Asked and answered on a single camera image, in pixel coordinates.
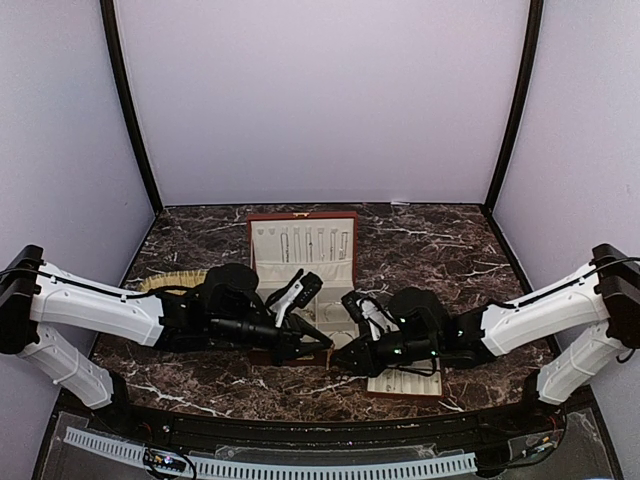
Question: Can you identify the black frame post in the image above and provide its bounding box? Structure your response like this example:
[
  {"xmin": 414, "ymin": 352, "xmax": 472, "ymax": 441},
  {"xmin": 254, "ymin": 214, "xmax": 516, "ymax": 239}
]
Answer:
[
  {"xmin": 483, "ymin": 0, "xmax": 544, "ymax": 217},
  {"xmin": 99, "ymin": 0, "xmax": 164, "ymax": 216}
]

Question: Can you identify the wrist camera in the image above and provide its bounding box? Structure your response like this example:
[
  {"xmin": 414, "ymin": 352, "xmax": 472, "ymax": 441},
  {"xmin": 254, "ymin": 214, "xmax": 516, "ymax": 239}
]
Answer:
[
  {"xmin": 340, "ymin": 287, "xmax": 449, "ymax": 346},
  {"xmin": 205, "ymin": 264, "xmax": 324, "ymax": 326}
]

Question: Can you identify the black right frame post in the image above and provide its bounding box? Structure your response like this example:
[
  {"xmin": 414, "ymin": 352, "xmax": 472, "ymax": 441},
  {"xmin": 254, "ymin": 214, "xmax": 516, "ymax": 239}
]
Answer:
[{"xmin": 483, "ymin": 0, "xmax": 544, "ymax": 217}]

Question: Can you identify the brown jewelry display tray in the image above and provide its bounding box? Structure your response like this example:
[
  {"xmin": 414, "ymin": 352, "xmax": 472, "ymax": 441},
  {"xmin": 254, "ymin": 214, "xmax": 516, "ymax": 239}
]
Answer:
[{"xmin": 366, "ymin": 369, "xmax": 442, "ymax": 398}]

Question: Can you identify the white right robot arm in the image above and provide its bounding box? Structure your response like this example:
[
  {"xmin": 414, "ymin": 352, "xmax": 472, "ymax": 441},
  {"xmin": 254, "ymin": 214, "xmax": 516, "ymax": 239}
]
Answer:
[{"xmin": 331, "ymin": 244, "xmax": 639, "ymax": 434}]

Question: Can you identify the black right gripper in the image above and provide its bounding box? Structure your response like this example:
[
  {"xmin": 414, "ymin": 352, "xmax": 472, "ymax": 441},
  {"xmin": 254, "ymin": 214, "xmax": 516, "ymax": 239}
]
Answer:
[{"xmin": 329, "ymin": 330, "xmax": 440, "ymax": 379}]

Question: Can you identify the woven bamboo tray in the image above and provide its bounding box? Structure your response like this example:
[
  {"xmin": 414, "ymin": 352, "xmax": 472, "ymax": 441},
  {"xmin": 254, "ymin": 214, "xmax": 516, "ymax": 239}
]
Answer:
[{"xmin": 137, "ymin": 270, "xmax": 207, "ymax": 292}]

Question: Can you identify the white slotted cable duct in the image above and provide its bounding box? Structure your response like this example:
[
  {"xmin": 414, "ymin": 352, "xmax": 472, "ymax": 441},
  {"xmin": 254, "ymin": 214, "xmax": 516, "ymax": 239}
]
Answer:
[{"xmin": 63, "ymin": 427, "xmax": 478, "ymax": 479}]

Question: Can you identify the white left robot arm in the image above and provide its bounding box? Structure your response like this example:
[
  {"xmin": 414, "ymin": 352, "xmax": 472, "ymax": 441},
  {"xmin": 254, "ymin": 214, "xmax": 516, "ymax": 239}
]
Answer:
[{"xmin": 1, "ymin": 245, "xmax": 333, "ymax": 436}]

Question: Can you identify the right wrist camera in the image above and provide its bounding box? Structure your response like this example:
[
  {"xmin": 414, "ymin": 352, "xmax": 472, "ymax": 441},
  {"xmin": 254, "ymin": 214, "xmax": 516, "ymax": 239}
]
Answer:
[{"xmin": 340, "ymin": 287, "xmax": 449, "ymax": 346}]

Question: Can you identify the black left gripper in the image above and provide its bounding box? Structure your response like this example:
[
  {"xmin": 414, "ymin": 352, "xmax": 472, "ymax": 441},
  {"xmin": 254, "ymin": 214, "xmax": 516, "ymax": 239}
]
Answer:
[{"xmin": 209, "ymin": 311, "xmax": 333, "ymax": 369}]

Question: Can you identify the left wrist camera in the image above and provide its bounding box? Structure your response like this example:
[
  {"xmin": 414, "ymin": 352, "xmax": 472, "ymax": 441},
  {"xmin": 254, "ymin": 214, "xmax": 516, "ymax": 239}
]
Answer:
[{"xmin": 205, "ymin": 264, "xmax": 324, "ymax": 326}]

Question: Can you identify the black left frame post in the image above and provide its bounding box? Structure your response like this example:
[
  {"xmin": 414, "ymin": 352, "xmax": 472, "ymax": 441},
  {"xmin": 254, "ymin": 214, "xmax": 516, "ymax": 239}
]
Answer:
[{"xmin": 99, "ymin": 0, "xmax": 164, "ymax": 216}]

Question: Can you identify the red wooden jewelry box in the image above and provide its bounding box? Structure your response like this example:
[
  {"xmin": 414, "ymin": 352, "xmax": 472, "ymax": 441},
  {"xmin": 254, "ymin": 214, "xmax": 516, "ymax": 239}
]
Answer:
[{"xmin": 247, "ymin": 211, "xmax": 358, "ymax": 367}]

